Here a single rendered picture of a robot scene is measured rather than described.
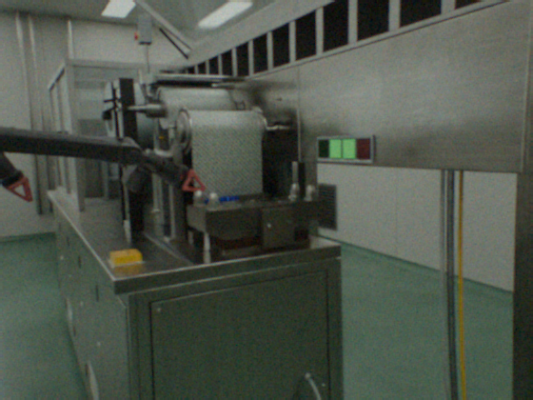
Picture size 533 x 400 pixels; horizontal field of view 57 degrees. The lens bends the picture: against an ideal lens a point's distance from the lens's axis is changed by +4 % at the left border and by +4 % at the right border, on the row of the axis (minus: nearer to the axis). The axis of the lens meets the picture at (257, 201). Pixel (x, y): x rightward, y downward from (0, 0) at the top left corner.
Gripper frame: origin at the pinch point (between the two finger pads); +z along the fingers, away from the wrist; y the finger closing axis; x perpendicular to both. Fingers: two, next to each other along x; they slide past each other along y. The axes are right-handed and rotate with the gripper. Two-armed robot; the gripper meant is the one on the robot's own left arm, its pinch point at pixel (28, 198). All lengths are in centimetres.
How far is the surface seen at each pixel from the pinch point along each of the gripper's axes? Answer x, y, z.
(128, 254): -7, -49, 18
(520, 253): -64, -117, 47
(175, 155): -39, -32, 7
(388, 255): -237, 139, 249
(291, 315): -32, -67, 57
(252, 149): -59, -42, 17
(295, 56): -84, -50, -1
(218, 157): -48, -40, 13
